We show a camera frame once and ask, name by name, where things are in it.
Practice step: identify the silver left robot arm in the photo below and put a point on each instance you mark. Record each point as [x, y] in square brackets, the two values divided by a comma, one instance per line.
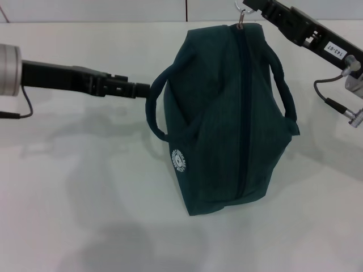
[10, 71]

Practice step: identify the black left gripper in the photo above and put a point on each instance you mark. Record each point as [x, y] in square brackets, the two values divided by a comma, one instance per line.
[56, 76]

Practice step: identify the dark teal lunch bag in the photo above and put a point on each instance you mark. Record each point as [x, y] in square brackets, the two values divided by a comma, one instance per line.
[227, 127]

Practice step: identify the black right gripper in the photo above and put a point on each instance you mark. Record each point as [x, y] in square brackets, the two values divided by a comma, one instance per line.
[334, 48]

